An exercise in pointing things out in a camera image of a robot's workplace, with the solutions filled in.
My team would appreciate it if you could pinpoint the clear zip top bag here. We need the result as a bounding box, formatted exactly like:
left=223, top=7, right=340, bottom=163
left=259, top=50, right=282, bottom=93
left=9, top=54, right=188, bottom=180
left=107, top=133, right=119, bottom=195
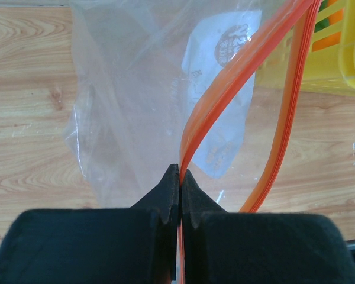
left=62, top=0, right=323, bottom=284

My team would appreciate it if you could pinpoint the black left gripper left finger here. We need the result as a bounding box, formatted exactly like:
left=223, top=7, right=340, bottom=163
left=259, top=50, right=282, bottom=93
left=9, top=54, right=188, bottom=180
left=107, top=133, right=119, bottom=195
left=0, top=164, right=179, bottom=283

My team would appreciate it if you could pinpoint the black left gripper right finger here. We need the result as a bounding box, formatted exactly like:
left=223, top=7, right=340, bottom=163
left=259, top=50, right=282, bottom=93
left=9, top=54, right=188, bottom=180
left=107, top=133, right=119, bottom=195
left=181, top=172, right=355, bottom=283

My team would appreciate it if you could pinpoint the orange toy tangerine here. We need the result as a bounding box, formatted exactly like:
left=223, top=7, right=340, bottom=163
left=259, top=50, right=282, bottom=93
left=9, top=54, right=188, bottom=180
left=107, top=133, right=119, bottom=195
left=312, top=9, right=344, bottom=51

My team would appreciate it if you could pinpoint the yellow plastic shopping basket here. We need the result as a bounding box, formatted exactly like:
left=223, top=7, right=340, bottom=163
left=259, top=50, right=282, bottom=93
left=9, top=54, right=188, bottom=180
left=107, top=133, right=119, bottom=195
left=256, top=0, right=355, bottom=97

